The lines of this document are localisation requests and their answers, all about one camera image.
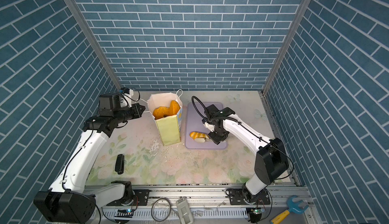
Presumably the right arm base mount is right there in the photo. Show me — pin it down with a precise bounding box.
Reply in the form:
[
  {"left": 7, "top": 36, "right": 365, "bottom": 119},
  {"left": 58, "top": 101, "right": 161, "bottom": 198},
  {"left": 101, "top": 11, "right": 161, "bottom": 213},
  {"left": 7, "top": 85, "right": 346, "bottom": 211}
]
[{"left": 225, "top": 188, "right": 270, "bottom": 205}]

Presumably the black corrugated cable hose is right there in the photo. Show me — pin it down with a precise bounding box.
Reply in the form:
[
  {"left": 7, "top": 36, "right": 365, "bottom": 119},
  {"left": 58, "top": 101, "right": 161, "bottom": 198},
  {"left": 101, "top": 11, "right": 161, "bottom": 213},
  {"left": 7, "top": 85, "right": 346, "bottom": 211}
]
[{"left": 191, "top": 96, "right": 213, "bottom": 121}]

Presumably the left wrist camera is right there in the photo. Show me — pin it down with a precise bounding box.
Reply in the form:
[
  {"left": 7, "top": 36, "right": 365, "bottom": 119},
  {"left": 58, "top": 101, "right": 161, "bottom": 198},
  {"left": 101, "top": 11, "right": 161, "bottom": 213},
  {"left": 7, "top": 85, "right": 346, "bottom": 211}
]
[{"left": 119, "top": 87, "right": 134, "bottom": 98}]

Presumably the coiled grey cable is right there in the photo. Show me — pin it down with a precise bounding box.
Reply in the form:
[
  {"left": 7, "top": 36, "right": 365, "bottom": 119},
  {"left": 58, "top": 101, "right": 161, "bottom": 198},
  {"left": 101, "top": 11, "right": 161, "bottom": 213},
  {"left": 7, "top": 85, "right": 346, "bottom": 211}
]
[{"left": 151, "top": 197, "right": 173, "bottom": 223}]

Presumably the black small remote box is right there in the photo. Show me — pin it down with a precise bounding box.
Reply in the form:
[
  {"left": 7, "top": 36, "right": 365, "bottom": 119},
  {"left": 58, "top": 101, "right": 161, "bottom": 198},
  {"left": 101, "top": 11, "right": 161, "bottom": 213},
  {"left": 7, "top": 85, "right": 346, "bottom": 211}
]
[{"left": 114, "top": 154, "right": 125, "bottom": 175}]

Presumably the grey handheld device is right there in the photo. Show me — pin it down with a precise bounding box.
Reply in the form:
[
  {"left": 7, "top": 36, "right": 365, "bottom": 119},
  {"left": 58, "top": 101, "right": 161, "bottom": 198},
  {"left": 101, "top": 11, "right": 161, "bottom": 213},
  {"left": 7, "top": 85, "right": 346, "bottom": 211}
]
[{"left": 176, "top": 197, "right": 194, "bottom": 224}]

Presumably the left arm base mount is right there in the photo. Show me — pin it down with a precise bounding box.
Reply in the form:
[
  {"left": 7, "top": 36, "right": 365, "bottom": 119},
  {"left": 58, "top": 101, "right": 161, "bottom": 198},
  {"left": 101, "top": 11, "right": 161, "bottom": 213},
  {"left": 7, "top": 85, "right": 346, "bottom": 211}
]
[{"left": 107, "top": 189, "right": 150, "bottom": 206}]

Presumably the oval seeded loaf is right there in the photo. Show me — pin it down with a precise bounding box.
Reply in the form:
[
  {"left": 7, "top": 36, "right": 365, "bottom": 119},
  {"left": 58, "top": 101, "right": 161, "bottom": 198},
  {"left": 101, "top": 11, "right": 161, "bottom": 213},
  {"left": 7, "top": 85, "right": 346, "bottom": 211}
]
[{"left": 169, "top": 100, "right": 180, "bottom": 116}]

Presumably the braided ring bread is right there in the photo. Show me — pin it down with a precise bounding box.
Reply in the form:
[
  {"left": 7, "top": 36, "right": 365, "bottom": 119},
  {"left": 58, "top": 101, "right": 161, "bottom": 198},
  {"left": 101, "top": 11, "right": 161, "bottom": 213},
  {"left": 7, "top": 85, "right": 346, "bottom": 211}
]
[{"left": 153, "top": 106, "right": 171, "bottom": 120}]

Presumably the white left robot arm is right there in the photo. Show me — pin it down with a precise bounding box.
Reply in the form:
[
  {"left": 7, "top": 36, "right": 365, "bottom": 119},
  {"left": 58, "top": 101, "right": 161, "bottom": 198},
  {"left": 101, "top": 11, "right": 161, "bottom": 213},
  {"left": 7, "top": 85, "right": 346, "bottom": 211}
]
[{"left": 33, "top": 87, "right": 145, "bottom": 224}]

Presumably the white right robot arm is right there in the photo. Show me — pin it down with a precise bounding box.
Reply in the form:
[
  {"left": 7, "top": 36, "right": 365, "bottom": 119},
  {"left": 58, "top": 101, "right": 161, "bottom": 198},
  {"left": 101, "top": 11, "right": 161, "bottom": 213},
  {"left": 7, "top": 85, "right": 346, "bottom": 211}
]
[{"left": 202, "top": 104, "right": 289, "bottom": 204}]

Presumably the blue yellow toy wrench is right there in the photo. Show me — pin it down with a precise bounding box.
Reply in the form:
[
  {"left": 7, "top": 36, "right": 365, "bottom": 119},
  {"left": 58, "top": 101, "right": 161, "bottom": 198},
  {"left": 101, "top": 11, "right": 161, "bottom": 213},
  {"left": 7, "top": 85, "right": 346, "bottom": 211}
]
[{"left": 270, "top": 195, "right": 309, "bottom": 224}]

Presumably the white paper gift bag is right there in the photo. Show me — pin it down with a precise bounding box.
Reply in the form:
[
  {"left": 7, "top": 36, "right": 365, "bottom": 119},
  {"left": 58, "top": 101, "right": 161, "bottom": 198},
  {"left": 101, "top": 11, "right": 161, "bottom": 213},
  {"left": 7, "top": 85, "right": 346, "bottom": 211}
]
[{"left": 145, "top": 89, "right": 183, "bottom": 146}]

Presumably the lavender plastic tray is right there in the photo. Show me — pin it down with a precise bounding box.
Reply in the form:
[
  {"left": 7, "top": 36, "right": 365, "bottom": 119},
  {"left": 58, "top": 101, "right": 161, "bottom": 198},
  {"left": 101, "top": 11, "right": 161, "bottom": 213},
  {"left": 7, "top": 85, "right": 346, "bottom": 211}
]
[{"left": 184, "top": 102, "right": 229, "bottom": 150}]

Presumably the striped long bun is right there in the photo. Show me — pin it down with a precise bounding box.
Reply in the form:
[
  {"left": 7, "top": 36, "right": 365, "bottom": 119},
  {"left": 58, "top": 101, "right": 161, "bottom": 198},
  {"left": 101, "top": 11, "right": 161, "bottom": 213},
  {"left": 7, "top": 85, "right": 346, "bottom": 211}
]
[{"left": 189, "top": 132, "right": 211, "bottom": 143}]

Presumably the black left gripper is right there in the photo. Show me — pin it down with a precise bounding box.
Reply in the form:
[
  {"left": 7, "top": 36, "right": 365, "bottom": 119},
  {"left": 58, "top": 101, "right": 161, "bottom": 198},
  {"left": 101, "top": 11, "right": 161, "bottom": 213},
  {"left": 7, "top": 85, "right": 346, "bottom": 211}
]
[{"left": 112, "top": 103, "right": 146, "bottom": 125}]

